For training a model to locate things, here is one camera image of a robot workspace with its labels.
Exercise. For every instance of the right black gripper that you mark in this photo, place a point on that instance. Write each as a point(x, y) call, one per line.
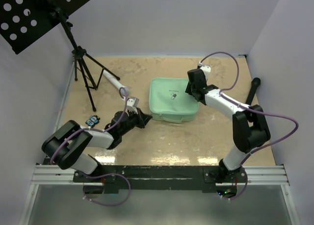
point(188, 89)

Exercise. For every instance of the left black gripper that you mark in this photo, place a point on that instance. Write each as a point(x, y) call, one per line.
point(143, 118)

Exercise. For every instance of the mint green medicine case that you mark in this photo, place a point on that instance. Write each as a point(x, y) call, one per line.
point(169, 102)

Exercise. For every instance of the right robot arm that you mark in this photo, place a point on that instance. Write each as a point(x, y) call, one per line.
point(250, 129)

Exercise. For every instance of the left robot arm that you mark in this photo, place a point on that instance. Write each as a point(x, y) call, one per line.
point(66, 146)

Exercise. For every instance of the white microphone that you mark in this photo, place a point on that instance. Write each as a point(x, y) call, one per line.
point(122, 90)

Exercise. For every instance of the blue owl toy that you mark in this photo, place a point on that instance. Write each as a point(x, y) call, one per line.
point(92, 121)

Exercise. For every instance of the black microphone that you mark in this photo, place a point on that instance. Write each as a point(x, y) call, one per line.
point(255, 83)

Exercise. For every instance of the black perforated music stand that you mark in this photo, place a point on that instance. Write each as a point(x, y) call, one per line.
point(23, 22)

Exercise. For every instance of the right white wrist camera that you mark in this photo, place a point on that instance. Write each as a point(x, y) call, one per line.
point(205, 68)

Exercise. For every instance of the black base frame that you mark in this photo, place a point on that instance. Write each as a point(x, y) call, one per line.
point(207, 179)

